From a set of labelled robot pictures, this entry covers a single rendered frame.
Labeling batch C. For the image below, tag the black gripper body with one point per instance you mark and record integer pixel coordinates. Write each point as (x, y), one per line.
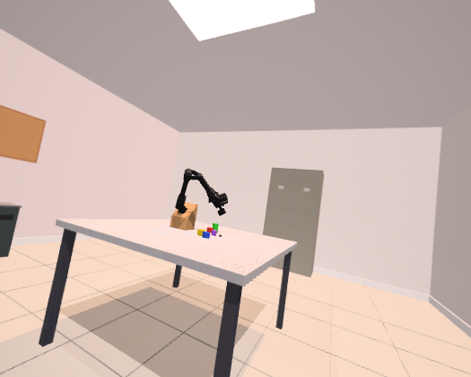
(222, 210)

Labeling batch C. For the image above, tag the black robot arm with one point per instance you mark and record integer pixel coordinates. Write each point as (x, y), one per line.
(209, 191)

